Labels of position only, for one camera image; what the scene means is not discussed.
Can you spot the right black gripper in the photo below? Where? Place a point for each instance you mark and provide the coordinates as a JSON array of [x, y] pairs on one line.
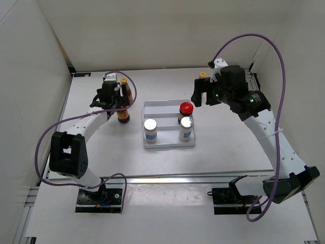
[[203, 85]]

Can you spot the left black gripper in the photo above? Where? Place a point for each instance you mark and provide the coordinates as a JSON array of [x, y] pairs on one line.
[[123, 100]]

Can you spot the red-lid sauce jar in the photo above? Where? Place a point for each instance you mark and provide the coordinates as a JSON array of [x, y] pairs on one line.
[[185, 109], [123, 115]]

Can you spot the silver-lid white shaker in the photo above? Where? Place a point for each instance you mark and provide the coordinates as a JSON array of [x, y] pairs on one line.
[[150, 130], [186, 127]]

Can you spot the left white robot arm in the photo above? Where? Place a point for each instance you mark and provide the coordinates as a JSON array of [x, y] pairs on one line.
[[68, 152]]

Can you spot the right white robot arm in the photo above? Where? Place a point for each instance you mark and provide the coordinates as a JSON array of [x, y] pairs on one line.
[[292, 175]]

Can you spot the white divided plastic tray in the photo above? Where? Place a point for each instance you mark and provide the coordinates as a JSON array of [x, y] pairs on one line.
[[165, 113]]

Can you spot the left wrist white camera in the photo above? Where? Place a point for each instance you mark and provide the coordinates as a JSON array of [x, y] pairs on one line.
[[110, 77]]

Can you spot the wrist white camera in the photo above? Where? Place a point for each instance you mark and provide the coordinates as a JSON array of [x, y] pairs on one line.
[[216, 65], [110, 77]]

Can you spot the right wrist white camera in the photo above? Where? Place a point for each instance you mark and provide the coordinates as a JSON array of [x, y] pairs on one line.
[[216, 65]]

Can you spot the aluminium right rail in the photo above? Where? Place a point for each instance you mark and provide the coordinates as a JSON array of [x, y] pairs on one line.
[[252, 81]]

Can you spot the aluminium rail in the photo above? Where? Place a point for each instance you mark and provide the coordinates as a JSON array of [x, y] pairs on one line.
[[203, 178], [252, 81]]

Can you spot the aluminium front rail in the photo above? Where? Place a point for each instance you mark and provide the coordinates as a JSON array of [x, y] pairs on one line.
[[203, 178]]

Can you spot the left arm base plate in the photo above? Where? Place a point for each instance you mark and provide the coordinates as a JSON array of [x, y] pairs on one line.
[[107, 200]]

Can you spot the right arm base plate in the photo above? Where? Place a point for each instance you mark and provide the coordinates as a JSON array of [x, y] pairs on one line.
[[228, 201]]

